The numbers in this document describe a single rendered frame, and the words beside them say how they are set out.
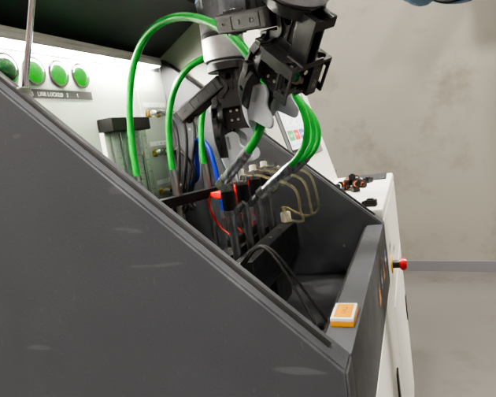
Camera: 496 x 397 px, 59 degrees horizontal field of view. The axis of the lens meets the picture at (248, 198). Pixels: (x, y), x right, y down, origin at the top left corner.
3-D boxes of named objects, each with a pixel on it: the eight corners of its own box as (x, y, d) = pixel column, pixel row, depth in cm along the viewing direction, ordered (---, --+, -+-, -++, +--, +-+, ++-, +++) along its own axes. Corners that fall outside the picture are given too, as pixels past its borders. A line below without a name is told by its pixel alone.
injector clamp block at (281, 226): (263, 337, 83) (252, 260, 81) (216, 335, 87) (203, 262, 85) (303, 275, 115) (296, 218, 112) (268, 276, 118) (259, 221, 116)
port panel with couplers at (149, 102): (169, 211, 112) (147, 87, 107) (157, 212, 113) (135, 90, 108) (192, 201, 124) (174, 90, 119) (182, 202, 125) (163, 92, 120)
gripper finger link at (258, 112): (258, 153, 64) (275, 102, 57) (233, 129, 66) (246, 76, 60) (273, 147, 66) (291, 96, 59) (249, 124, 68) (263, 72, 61)
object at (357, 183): (368, 192, 138) (365, 175, 137) (334, 195, 141) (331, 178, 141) (373, 181, 159) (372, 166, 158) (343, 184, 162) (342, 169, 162)
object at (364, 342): (367, 478, 52) (352, 353, 50) (330, 473, 54) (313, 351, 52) (390, 286, 109) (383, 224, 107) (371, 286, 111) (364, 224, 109)
